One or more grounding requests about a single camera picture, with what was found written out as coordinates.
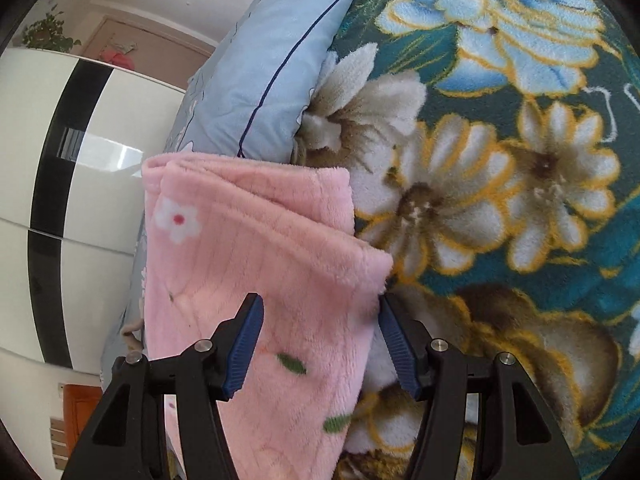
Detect dark grey garment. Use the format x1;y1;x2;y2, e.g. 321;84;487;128
120;318;144;352

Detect wooden orange headboard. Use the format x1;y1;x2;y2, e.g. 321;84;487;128
63;385;102;454

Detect white black stripe wardrobe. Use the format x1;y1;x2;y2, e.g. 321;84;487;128
1;48;182;374

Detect blue daisy print duvet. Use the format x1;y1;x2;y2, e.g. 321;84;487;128
98;0;371;391

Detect teal floral plush blanket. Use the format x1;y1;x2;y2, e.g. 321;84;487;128
292;0;639;479

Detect brown wooden door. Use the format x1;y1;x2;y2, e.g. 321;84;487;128
82;16;214;89

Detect green hanging plant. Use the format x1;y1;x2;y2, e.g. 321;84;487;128
21;10;81;53

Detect pink fleece pajama garment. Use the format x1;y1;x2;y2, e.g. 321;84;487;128
142;152;393;479

